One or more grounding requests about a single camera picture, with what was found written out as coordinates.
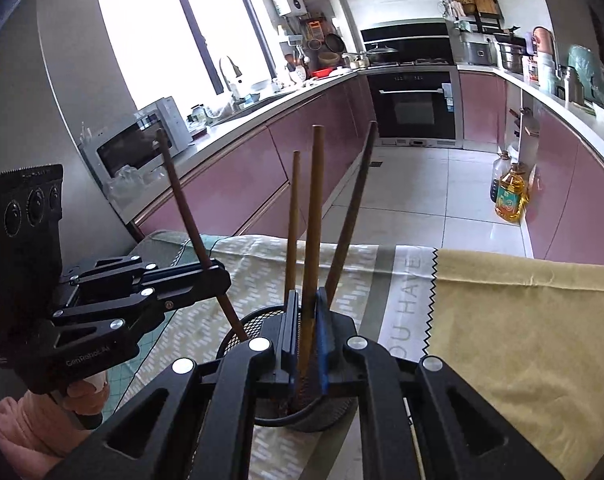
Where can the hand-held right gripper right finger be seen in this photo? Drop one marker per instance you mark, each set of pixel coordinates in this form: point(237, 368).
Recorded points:
point(324, 350)

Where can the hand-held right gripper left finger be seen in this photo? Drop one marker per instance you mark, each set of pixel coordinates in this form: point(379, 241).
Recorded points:
point(289, 340)

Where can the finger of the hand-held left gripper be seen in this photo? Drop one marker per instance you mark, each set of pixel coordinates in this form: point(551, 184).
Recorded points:
point(182, 292)
point(117, 267)

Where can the black mesh holder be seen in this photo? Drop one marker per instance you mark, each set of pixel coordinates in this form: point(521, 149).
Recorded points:
point(258, 321)

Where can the brown floral-end chopstick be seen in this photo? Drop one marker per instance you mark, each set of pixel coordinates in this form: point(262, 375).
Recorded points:
point(182, 200)
point(313, 240)
point(354, 210)

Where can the person's left hand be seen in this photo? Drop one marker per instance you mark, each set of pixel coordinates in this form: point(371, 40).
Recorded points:
point(89, 392)

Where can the beige patterned tablecloth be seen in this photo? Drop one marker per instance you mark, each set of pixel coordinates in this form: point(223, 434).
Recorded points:
point(252, 270)

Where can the clear plastic bag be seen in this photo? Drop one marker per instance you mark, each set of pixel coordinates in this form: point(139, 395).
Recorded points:
point(132, 180)

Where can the white microwave oven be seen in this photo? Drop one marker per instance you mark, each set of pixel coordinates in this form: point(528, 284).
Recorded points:
point(132, 145)

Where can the pink lower kitchen cabinets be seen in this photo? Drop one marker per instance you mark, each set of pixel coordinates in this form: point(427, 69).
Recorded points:
point(561, 170)
point(242, 160)

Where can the glass jar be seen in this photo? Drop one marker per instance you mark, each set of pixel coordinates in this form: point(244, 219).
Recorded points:
point(198, 115)

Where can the yellow cloth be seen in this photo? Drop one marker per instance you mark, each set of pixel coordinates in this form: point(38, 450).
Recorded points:
point(506, 320)

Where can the steel kitchen faucet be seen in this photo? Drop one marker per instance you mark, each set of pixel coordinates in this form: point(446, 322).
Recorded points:
point(227, 67)

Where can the kitchen window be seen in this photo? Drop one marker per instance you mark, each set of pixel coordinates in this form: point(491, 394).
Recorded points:
point(147, 35)

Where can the yellow cooking oil bottle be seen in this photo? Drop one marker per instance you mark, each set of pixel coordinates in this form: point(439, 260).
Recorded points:
point(511, 200)

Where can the dark liquid bottle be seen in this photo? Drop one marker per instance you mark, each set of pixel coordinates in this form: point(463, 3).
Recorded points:
point(499, 170)

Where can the black built-in oven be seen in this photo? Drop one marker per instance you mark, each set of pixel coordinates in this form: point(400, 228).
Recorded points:
point(411, 110)

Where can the wooden bowl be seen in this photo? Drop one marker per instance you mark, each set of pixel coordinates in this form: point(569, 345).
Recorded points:
point(328, 58)

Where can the black frying pan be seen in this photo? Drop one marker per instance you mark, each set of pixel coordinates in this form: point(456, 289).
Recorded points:
point(334, 42)

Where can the lidded wok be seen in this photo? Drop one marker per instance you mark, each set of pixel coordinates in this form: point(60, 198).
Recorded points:
point(381, 52)

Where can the black range hood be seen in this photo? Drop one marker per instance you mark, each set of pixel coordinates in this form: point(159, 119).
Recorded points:
point(406, 40)

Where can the silver metal container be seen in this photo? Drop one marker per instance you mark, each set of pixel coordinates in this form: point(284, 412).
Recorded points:
point(476, 52)

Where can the stacked steel pot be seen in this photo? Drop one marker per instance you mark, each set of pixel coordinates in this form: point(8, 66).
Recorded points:
point(511, 57)

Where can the black countertop rack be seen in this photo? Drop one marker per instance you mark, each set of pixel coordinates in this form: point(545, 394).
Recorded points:
point(486, 22)

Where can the pink thermos jug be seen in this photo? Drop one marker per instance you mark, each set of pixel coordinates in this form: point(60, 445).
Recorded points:
point(542, 40)

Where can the teal plastic bag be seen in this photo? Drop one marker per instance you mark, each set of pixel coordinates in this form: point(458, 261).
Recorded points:
point(589, 75)

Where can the wooden cutting board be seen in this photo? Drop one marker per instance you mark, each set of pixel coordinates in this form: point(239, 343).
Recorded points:
point(485, 2)

